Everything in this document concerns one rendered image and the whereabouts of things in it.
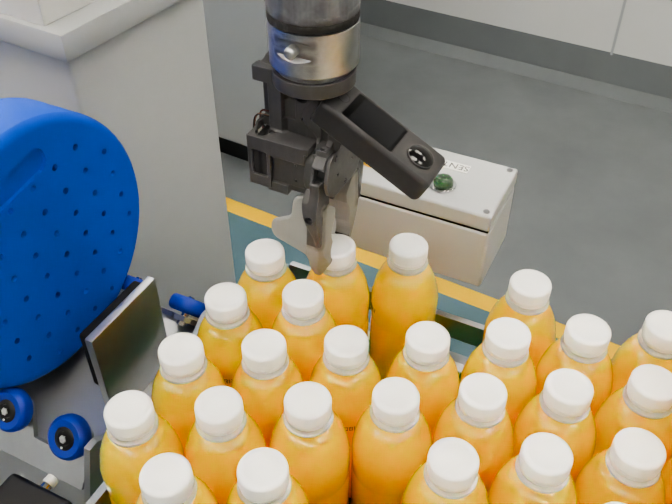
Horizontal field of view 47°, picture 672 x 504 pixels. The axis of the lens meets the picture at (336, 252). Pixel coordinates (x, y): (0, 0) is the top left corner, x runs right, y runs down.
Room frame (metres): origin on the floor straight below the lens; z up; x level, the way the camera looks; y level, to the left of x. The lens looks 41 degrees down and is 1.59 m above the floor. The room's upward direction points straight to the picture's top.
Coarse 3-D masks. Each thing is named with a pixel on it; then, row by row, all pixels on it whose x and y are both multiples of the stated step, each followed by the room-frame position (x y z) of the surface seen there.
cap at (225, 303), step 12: (216, 288) 0.52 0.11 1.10; (228, 288) 0.52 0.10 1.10; (240, 288) 0.52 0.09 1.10; (204, 300) 0.50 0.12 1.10; (216, 300) 0.50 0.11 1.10; (228, 300) 0.50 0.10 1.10; (240, 300) 0.50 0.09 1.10; (216, 312) 0.49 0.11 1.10; (228, 312) 0.49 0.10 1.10; (240, 312) 0.49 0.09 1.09
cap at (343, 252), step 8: (336, 240) 0.59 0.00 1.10; (344, 240) 0.59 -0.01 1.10; (352, 240) 0.59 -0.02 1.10; (336, 248) 0.57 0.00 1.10; (344, 248) 0.57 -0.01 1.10; (352, 248) 0.57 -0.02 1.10; (336, 256) 0.56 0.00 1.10; (344, 256) 0.56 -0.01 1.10; (352, 256) 0.57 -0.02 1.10; (336, 264) 0.56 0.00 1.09; (344, 264) 0.56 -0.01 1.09; (352, 264) 0.57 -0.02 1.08
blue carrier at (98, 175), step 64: (0, 128) 0.58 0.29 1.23; (64, 128) 0.62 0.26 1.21; (0, 192) 0.55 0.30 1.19; (64, 192) 0.61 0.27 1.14; (128, 192) 0.68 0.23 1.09; (0, 256) 0.53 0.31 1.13; (64, 256) 0.59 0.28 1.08; (128, 256) 0.66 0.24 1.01; (0, 320) 0.50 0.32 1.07; (64, 320) 0.56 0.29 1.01; (0, 384) 0.48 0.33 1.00
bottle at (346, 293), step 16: (336, 272) 0.56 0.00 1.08; (352, 272) 0.57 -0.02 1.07; (336, 288) 0.55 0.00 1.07; (352, 288) 0.56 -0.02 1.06; (368, 288) 0.58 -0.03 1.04; (336, 304) 0.55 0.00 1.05; (352, 304) 0.55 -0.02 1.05; (368, 304) 0.57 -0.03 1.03; (336, 320) 0.54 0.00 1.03; (352, 320) 0.55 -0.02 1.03
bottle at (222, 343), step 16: (208, 320) 0.50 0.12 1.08; (240, 320) 0.50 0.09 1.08; (256, 320) 0.51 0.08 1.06; (208, 336) 0.49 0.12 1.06; (224, 336) 0.49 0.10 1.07; (240, 336) 0.49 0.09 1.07; (208, 352) 0.48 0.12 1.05; (224, 352) 0.48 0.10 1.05; (240, 352) 0.48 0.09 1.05; (224, 368) 0.47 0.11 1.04
